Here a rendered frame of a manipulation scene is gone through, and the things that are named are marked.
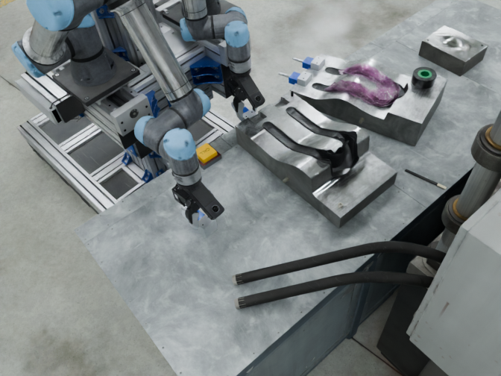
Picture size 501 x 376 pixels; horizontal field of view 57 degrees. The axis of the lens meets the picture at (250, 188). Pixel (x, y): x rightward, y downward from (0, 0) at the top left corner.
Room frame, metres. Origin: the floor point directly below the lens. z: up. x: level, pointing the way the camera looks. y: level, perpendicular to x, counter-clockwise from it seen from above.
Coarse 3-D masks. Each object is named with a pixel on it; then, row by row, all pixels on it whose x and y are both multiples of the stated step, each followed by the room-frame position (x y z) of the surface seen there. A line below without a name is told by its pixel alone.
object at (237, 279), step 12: (336, 252) 0.62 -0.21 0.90; (348, 252) 0.61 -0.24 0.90; (360, 252) 0.61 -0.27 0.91; (288, 264) 0.62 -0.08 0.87; (300, 264) 0.61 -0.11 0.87; (312, 264) 0.61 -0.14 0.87; (324, 264) 0.60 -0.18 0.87; (240, 276) 0.62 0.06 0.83; (252, 276) 0.61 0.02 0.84; (264, 276) 0.61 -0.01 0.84
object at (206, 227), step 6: (198, 210) 0.86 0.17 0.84; (198, 216) 0.84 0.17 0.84; (204, 216) 0.82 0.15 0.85; (198, 222) 0.80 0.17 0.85; (204, 222) 0.80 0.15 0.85; (210, 222) 0.80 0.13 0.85; (198, 228) 0.80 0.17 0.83; (204, 228) 0.78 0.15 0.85; (210, 228) 0.79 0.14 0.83; (216, 228) 0.81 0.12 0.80; (204, 234) 0.78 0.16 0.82; (210, 234) 0.79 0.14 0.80
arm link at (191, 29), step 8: (184, 0) 1.36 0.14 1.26; (192, 0) 1.35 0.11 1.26; (200, 0) 1.36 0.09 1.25; (184, 8) 1.37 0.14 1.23; (192, 8) 1.35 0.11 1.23; (200, 8) 1.36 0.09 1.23; (192, 16) 1.35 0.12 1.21; (200, 16) 1.35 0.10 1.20; (208, 16) 1.38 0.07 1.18; (184, 24) 1.36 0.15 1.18; (192, 24) 1.35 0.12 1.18; (200, 24) 1.35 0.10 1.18; (208, 24) 1.36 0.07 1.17; (184, 32) 1.35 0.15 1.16; (192, 32) 1.35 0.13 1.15; (200, 32) 1.34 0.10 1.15; (208, 32) 1.34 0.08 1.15; (184, 40) 1.36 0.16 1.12; (192, 40) 1.35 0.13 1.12
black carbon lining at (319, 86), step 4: (328, 68) 1.47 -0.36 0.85; (332, 68) 1.46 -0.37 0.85; (328, 72) 1.43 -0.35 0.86; (332, 72) 1.44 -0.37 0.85; (336, 72) 1.44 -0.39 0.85; (312, 84) 1.38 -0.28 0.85; (316, 84) 1.38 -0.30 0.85; (320, 84) 1.38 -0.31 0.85; (316, 88) 1.36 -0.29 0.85; (320, 88) 1.36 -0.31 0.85; (324, 88) 1.35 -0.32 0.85; (400, 88) 1.28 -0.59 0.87; (404, 88) 1.26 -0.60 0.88; (400, 92) 1.26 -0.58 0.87; (404, 92) 1.26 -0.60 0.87; (400, 96) 1.19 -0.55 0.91; (392, 104) 1.20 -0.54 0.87
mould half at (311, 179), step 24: (288, 96) 1.29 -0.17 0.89; (264, 120) 1.18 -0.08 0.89; (288, 120) 1.17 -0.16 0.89; (312, 120) 1.15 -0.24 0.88; (240, 144) 1.15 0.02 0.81; (264, 144) 1.07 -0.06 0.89; (312, 144) 1.02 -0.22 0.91; (336, 144) 0.98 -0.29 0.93; (360, 144) 0.98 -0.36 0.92; (288, 168) 0.94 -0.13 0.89; (312, 168) 0.90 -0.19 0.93; (360, 168) 0.94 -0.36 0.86; (384, 168) 0.93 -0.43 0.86; (312, 192) 0.86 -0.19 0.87; (336, 192) 0.85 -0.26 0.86; (360, 192) 0.84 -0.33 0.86; (336, 216) 0.77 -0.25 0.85
